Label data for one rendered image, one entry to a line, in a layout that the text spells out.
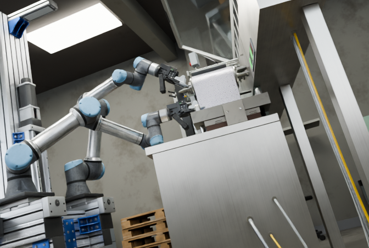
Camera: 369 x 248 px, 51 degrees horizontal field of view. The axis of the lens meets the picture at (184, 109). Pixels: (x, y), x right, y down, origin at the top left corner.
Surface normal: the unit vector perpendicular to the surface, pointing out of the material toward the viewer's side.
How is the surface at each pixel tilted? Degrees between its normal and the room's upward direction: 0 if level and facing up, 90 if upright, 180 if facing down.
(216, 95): 90
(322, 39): 90
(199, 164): 90
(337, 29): 90
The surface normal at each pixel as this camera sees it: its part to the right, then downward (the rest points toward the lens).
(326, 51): -0.15, -0.26
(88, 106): 0.47, -0.43
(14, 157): 0.29, -0.29
